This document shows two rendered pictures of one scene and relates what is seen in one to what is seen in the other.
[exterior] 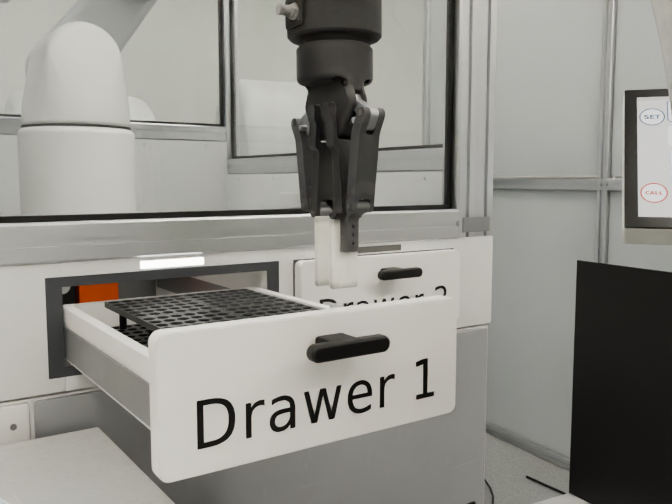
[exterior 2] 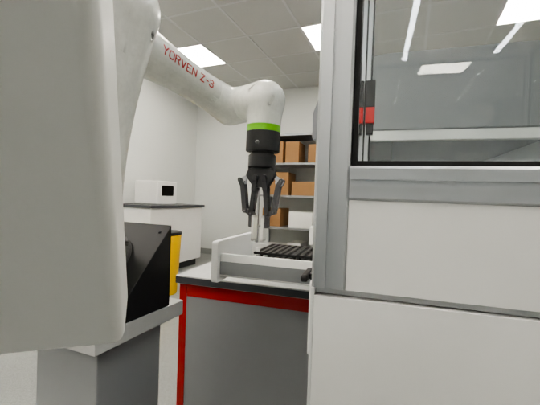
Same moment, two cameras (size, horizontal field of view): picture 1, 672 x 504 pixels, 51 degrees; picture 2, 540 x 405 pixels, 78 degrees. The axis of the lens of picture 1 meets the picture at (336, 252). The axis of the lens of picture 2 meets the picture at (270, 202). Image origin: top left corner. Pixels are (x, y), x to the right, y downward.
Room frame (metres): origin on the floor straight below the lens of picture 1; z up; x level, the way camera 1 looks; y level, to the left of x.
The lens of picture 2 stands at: (1.44, -0.55, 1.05)
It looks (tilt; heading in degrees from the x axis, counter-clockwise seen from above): 1 degrees down; 141
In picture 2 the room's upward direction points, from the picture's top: 2 degrees clockwise
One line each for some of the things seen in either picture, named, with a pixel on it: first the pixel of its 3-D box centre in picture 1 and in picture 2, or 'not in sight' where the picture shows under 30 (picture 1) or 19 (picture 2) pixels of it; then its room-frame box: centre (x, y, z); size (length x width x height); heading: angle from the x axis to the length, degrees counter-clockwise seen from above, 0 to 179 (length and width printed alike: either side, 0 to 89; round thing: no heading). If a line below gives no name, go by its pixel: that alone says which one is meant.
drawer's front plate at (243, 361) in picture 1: (322, 376); (235, 254); (0.58, 0.01, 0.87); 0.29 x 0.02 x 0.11; 124
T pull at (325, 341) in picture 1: (340, 345); not in sight; (0.56, 0.00, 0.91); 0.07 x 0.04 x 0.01; 124
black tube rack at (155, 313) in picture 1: (219, 338); (300, 261); (0.74, 0.12, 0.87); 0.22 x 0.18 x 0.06; 34
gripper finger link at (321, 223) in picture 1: (328, 250); (263, 228); (0.72, 0.01, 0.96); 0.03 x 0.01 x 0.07; 124
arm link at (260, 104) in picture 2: not in sight; (262, 107); (0.70, 0.00, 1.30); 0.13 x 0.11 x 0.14; 15
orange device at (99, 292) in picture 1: (82, 289); not in sight; (1.16, 0.42, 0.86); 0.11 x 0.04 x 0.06; 124
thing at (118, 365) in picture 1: (215, 340); (302, 263); (0.75, 0.13, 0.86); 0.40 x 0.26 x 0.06; 34
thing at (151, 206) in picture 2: not in sight; (159, 224); (-3.21, 1.17, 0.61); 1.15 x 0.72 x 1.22; 119
